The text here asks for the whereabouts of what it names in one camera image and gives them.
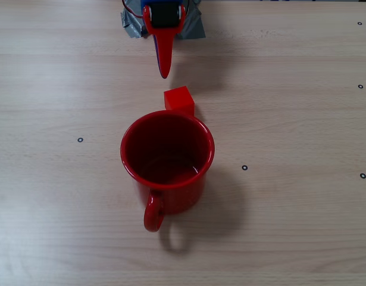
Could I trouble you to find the red cube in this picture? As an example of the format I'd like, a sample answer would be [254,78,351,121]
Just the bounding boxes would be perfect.
[164,85,196,116]

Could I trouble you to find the red enamel mug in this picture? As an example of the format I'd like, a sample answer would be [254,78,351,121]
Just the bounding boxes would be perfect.
[120,109,215,233]

